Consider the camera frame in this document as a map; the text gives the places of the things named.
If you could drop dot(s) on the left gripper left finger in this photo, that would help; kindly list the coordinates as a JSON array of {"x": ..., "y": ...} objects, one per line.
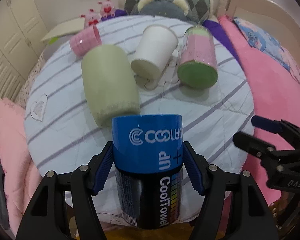
[{"x": 87, "y": 181}]

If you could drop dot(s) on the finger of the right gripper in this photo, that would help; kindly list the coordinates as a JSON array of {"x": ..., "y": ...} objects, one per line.
[
  {"x": 285, "y": 129},
  {"x": 254, "y": 146}
]

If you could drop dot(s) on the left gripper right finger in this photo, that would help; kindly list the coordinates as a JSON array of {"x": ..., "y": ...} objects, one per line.
[{"x": 212, "y": 183}]

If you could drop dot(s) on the blue black metal cup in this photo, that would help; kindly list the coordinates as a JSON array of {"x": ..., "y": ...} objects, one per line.
[{"x": 148, "y": 159}]

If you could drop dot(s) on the sage green cup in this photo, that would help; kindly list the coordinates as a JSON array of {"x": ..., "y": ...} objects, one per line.
[{"x": 109, "y": 84}]

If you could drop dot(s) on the clear pink green cup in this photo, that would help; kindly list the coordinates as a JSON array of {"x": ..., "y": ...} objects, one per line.
[{"x": 197, "y": 59}]

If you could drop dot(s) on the pink ribbed cup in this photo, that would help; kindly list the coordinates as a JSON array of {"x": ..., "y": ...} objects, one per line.
[{"x": 85, "y": 40}]

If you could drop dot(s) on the white paper cup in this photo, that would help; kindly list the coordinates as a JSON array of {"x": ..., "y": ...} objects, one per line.
[{"x": 153, "y": 52}]

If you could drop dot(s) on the pink bed blanket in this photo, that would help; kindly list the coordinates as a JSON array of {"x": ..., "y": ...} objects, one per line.
[{"x": 276, "y": 96}]

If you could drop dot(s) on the pink quilt at left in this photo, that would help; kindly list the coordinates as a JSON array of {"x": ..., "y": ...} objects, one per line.
[{"x": 21, "y": 175}]

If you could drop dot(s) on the heart patterned sheet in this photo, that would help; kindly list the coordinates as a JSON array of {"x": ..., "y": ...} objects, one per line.
[{"x": 24, "y": 92}]

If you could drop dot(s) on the blue cartoon pillow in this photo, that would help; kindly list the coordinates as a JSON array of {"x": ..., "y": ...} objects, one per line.
[{"x": 264, "y": 42}]

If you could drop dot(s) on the cream wooden headboard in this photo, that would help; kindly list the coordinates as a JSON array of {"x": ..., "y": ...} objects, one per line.
[{"x": 267, "y": 15}]

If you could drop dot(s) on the purple blanket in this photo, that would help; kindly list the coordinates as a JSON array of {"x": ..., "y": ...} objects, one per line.
[{"x": 218, "y": 32}]

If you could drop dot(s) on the white nightstand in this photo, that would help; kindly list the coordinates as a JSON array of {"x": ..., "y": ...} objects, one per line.
[{"x": 65, "y": 28}]

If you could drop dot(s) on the grey cat ear cushion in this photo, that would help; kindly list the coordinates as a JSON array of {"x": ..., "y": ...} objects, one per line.
[{"x": 166, "y": 8}]

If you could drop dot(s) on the cream wardrobe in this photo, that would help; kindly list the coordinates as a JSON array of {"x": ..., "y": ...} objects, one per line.
[{"x": 21, "y": 33}]

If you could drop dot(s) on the pink bunny plush right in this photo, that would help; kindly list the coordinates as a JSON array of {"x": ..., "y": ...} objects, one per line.
[{"x": 107, "y": 8}]

